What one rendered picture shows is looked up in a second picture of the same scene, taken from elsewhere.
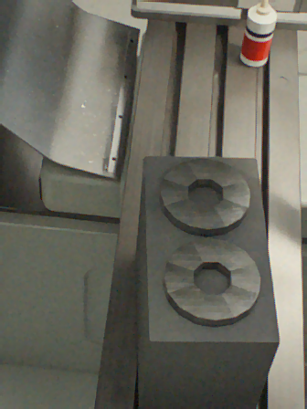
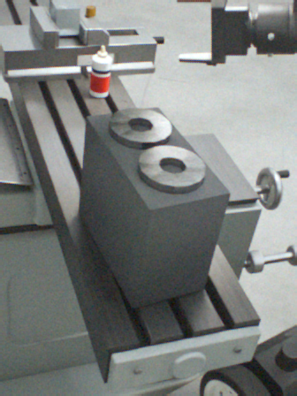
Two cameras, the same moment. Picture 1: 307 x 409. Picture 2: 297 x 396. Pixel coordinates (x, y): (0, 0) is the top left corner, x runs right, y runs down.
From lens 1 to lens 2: 0.35 m
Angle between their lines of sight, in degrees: 22
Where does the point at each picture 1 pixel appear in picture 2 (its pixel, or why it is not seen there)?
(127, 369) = (106, 278)
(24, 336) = not seen: outside the picture
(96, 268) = (16, 276)
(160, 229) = (120, 151)
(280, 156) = not seen: hidden behind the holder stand
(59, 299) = not seen: outside the picture
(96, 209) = (14, 219)
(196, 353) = (179, 216)
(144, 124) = (45, 139)
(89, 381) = (14, 384)
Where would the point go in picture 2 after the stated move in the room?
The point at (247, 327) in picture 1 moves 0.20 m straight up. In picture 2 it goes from (206, 189) to (241, 47)
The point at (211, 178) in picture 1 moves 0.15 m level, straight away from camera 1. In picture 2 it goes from (140, 117) to (118, 66)
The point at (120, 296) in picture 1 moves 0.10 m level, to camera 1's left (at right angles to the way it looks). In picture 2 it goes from (79, 238) to (15, 247)
